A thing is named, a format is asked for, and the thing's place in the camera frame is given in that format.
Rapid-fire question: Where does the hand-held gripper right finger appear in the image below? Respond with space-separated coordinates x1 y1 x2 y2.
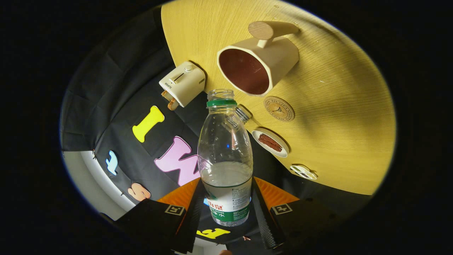
251 176 340 250

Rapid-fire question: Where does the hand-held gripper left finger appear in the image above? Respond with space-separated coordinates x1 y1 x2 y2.
115 177 205 255

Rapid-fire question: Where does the clear plastic bottle green label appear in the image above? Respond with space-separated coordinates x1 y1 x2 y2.
197 89 254 227

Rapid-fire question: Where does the round wooden coaster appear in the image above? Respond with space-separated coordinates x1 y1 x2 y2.
264 96 295 122

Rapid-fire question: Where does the beige cup with wooden handle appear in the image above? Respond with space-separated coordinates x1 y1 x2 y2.
217 21 300 97

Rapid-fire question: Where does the white divided condiment tray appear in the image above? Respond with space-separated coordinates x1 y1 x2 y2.
290 164 318 180

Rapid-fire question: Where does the white round plate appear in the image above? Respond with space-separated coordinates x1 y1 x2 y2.
252 128 290 158

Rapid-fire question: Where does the brown meat piece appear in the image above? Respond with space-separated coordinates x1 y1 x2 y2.
258 134 283 153

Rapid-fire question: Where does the small glass jar with straw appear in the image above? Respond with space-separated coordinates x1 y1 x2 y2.
235 104 253 125

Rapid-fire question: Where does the wooden table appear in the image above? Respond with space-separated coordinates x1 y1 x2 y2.
161 0 396 196

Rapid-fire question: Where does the cream toaster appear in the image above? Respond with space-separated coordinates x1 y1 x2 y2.
159 61 206 108

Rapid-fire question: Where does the black backdrop cloth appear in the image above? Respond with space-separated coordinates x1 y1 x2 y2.
61 7 372 254

